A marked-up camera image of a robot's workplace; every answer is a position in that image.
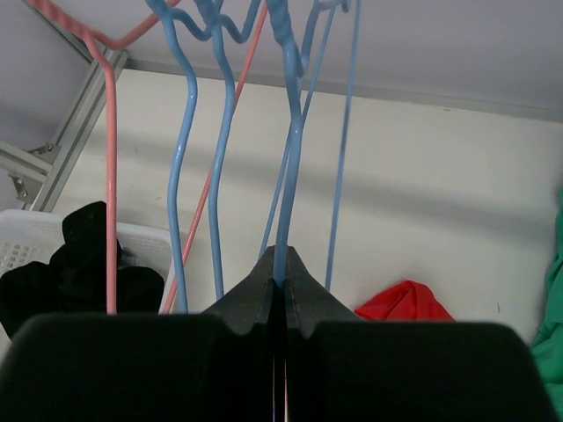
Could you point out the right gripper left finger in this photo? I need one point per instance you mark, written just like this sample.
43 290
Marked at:
217 365

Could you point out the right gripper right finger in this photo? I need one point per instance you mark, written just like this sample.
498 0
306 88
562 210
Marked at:
342 368

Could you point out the red tank top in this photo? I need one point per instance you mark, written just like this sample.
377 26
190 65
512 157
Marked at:
406 301

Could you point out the black tank top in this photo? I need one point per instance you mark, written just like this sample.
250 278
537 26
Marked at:
74 279

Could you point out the green tank top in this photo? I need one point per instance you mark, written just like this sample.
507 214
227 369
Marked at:
547 346

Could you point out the blue hanger with red top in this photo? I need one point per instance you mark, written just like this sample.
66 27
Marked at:
296 61

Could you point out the pink hanger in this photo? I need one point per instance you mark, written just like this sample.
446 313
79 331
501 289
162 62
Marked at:
93 40

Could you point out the light blue hanger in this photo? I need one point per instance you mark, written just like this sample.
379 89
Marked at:
167 16

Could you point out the blue hanger with black top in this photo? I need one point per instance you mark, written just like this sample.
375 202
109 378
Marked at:
214 22

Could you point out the white plastic basket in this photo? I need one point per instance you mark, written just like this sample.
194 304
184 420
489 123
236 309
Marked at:
28 236

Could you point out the aluminium frame left posts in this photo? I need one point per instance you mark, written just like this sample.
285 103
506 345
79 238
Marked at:
47 88

